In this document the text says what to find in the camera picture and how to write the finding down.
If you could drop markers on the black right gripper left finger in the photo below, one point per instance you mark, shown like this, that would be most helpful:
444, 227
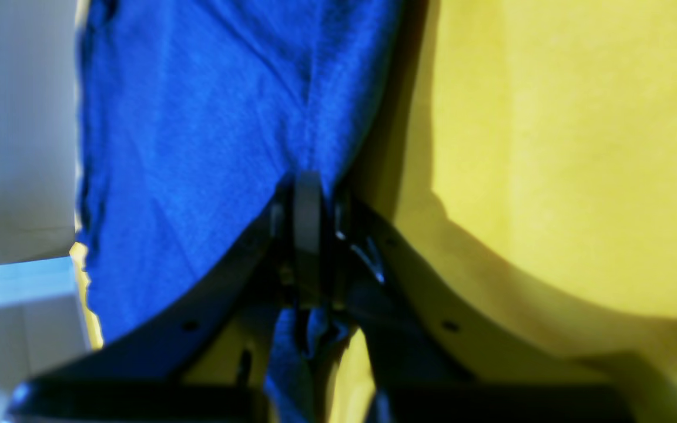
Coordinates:
203, 358

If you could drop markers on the beige cardboard box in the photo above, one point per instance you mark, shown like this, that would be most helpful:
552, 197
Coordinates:
38, 129

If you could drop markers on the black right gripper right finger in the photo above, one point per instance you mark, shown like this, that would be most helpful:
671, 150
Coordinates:
433, 357

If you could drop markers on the yellow table cloth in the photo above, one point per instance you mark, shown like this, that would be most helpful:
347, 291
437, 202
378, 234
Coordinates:
528, 150

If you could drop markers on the blue long-sleeve shirt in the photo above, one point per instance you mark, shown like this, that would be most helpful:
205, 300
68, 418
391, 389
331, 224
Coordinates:
192, 111

